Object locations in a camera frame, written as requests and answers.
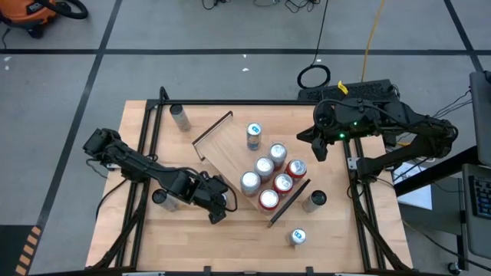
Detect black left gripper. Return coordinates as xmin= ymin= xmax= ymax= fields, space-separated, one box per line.
xmin=179 ymin=172 xmax=231 ymax=226

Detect black vacuum hose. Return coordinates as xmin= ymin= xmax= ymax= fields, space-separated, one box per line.
xmin=38 ymin=0 xmax=89 ymax=20

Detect black coiled floor cable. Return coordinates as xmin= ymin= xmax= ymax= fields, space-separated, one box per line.
xmin=297 ymin=0 xmax=331 ymax=90

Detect orange shop vacuum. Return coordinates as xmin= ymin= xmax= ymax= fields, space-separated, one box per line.
xmin=0 ymin=0 xmax=58 ymax=38

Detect silver red raspberry lime can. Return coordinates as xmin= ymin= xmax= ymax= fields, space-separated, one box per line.
xmin=254 ymin=156 xmax=275 ymax=181
xmin=268 ymin=142 xmax=288 ymax=166
xmin=239 ymin=170 xmax=262 ymax=197

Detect red can white nutrition label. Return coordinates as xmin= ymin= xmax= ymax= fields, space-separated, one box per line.
xmin=272 ymin=172 xmax=295 ymax=196

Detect slim silver can black lid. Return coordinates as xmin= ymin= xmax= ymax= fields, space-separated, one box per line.
xmin=169 ymin=103 xmax=193 ymax=133
xmin=151 ymin=188 xmax=180 ymax=212
xmin=302 ymin=189 xmax=328 ymax=213

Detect black diagonal beam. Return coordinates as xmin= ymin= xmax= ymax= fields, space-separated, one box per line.
xmin=394 ymin=145 xmax=491 ymax=197

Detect yellow cable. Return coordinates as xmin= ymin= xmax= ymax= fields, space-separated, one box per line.
xmin=360 ymin=0 xmax=387 ymax=84

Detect red orange Fanta can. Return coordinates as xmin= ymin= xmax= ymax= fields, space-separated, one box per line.
xmin=285 ymin=158 xmax=308 ymax=181
xmin=258 ymin=189 xmax=280 ymax=214

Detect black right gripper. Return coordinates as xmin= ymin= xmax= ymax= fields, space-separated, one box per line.
xmin=295 ymin=102 xmax=348 ymax=163

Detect grey desk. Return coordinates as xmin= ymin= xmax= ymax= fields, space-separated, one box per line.
xmin=461 ymin=163 xmax=491 ymax=258
xmin=470 ymin=71 xmax=491 ymax=166

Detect white paper sheet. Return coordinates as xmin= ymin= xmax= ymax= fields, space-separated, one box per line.
xmin=394 ymin=163 xmax=433 ymax=211

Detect black mat orange hazard stripes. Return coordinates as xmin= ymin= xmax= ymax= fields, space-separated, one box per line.
xmin=0 ymin=224 xmax=42 ymax=276

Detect black keyboard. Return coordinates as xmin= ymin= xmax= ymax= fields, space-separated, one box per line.
xmin=468 ymin=175 xmax=491 ymax=220

